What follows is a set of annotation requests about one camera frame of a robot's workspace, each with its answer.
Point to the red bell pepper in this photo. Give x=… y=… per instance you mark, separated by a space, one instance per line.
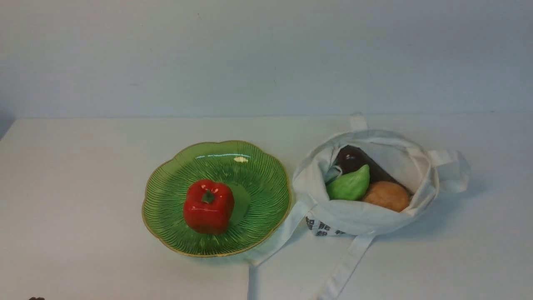
x=208 y=207

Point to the white cloth tote bag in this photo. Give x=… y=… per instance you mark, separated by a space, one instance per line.
x=424 y=172

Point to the green glass flower plate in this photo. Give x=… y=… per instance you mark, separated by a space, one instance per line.
x=260 y=186

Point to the dark purple eggplant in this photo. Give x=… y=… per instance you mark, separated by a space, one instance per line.
x=350 y=159

